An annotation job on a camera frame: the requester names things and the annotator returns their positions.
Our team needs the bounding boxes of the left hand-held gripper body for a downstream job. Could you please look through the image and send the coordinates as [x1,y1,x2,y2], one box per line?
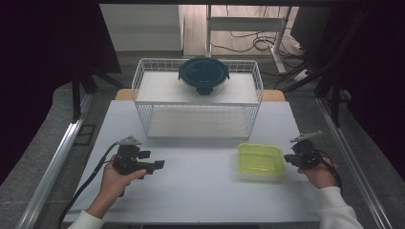
[112,135,151,177]

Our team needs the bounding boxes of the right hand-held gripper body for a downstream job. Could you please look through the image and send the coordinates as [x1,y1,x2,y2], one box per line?
[289,131,323,170]

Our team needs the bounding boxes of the green plastic container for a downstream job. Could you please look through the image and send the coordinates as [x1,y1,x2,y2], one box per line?
[237,142,287,177]

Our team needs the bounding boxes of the white wire rack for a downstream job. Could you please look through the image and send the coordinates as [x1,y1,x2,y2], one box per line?
[131,57,265,141]

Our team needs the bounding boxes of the round dark blue lidded container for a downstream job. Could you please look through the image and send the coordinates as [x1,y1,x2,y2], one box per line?
[177,56,231,98]

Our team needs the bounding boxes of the person's right hand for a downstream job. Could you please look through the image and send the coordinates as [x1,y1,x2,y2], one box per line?
[297,156,338,190]

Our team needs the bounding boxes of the person's left hand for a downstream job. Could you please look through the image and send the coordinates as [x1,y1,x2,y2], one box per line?
[85,158,148,220]

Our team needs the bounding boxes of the black stand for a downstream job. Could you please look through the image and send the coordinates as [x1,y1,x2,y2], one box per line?
[283,9,373,128]
[71,63,125,123]

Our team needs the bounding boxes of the wooden table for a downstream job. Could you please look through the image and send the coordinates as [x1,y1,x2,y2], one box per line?
[114,88,287,103]

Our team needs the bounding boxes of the white power strip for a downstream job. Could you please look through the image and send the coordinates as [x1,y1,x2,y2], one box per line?
[292,68,311,84]

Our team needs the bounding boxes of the dark curtain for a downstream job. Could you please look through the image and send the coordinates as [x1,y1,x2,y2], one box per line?
[0,0,122,185]
[330,0,405,182]

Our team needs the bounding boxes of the white cabinet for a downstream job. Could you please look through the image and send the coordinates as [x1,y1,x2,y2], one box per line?
[98,3,185,52]

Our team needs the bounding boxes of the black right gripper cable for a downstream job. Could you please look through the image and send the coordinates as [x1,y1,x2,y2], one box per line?
[313,149,344,192]

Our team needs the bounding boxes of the aluminium rail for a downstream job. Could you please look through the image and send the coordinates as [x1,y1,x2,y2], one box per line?
[15,94,95,229]
[316,96,394,229]

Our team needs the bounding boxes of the black floor cables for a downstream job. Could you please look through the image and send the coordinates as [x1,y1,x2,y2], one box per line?
[209,6,307,53]

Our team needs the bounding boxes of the white metal desk frame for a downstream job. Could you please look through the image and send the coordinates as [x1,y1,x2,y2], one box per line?
[204,4,292,74]

